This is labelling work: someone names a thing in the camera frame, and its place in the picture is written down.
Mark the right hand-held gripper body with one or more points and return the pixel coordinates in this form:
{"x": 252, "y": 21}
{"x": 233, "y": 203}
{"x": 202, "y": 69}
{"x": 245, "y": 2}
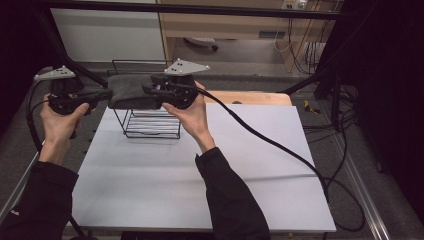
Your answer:
{"x": 181, "y": 90}

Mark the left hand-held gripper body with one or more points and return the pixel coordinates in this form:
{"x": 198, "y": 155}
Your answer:
{"x": 65, "y": 100}

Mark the dark grey bag pink lining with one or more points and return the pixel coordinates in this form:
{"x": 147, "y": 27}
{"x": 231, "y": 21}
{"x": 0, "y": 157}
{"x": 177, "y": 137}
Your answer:
{"x": 130, "y": 91}

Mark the person's left hand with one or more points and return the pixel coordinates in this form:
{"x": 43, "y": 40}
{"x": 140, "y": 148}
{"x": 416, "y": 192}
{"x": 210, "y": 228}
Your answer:
{"x": 60, "y": 126}

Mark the person's right hand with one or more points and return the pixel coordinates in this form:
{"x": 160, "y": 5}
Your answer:
{"x": 191, "y": 116}

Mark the office chair base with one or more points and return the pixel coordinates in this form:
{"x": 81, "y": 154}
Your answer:
{"x": 201, "y": 41}

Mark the white cabinet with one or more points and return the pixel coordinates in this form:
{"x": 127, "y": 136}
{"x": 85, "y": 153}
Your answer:
{"x": 106, "y": 36}

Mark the black curtain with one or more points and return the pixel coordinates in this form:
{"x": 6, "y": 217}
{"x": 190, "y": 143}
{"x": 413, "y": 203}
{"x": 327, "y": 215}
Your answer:
{"x": 16, "y": 40}
{"x": 393, "y": 83}

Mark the wooden table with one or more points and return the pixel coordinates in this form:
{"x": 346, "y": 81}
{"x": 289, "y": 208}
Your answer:
{"x": 260, "y": 98}

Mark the light wooden desk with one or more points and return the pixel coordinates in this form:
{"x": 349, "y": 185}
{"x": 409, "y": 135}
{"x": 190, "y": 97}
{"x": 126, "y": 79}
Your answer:
{"x": 226, "y": 25}

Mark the white table mat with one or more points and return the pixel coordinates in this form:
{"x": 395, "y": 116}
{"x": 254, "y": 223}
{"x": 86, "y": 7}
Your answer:
{"x": 150, "y": 183}

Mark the white power strip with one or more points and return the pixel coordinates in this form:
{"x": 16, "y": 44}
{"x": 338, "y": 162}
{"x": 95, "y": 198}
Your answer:
{"x": 294, "y": 4}

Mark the black metal frame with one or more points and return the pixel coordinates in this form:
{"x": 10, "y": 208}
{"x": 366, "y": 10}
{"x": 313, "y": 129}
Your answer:
{"x": 233, "y": 12}

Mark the metal floor rail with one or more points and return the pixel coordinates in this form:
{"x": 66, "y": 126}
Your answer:
{"x": 16, "y": 196}
{"x": 363, "y": 193}

